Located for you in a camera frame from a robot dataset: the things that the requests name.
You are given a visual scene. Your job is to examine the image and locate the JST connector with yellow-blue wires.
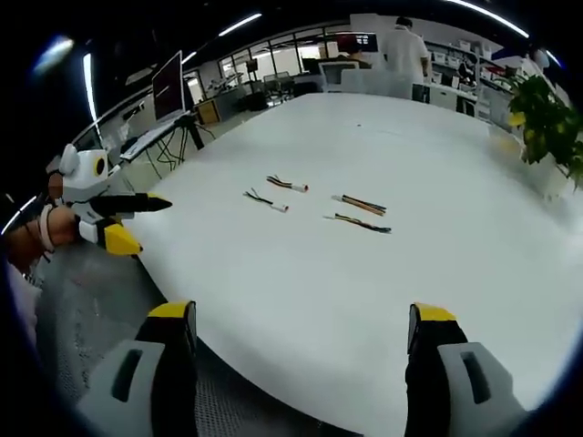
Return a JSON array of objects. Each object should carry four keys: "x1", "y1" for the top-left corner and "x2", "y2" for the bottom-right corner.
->
[{"x1": 322, "y1": 212, "x2": 393, "y2": 235}]

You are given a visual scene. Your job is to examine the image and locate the JST connector with red tip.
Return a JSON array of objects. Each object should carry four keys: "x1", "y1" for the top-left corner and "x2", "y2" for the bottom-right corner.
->
[{"x1": 266, "y1": 174, "x2": 310, "y2": 194}]

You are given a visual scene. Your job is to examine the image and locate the green potted plant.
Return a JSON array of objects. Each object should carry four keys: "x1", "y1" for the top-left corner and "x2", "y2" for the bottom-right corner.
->
[{"x1": 506, "y1": 72, "x2": 583, "y2": 190}]

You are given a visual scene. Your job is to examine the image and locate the JST connector with black wires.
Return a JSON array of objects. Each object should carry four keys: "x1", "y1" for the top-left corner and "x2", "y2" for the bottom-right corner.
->
[{"x1": 243, "y1": 189, "x2": 291, "y2": 214}]

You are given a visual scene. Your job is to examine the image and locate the white shelving unit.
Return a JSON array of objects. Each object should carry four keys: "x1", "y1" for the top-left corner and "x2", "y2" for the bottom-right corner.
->
[{"x1": 425, "y1": 38, "x2": 511, "y2": 92}]

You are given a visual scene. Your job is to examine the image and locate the white keyboard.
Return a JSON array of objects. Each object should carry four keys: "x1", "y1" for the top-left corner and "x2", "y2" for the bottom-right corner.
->
[{"x1": 118, "y1": 125, "x2": 177, "y2": 161}]

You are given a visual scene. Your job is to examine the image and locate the black tripod stand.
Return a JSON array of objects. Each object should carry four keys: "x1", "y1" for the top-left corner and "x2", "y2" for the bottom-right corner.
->
[{"x1": 157, "y1": 114, "x2": 206, "y2": 166}]

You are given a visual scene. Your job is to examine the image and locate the JST connector with orange wires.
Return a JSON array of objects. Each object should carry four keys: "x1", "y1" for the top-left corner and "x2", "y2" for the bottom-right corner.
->
[{"x1": 331, "y1": 193, "x2": 388, "y2": 216}]

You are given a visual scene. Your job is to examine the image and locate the wall screen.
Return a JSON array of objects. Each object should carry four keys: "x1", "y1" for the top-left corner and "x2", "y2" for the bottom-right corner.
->
[{"x1": 337, "y1": 32, "x2": 379, "y2": 54}]

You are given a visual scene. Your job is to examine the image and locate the person's left hand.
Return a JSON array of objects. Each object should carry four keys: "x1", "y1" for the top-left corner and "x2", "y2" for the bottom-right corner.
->
[{"x1": 43, "y1": 207, "x2": 83, "y2": 251}]

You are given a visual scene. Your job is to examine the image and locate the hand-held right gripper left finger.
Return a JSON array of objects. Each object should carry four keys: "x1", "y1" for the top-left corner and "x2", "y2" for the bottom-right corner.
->
[{"x1": 76, "y1": 300, "x2": 199, "y2": 437}]

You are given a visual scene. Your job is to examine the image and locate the computer monitor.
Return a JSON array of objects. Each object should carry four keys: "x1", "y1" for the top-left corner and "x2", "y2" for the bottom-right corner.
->
[{"x1": 150, "y1": 49, "x2": 187, "y2": 123}]

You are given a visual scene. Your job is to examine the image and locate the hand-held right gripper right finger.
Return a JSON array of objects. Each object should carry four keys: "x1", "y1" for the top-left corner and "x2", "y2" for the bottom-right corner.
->
[{"x1": 404, "y1": 302, "x2": 532, "y2": 437}]

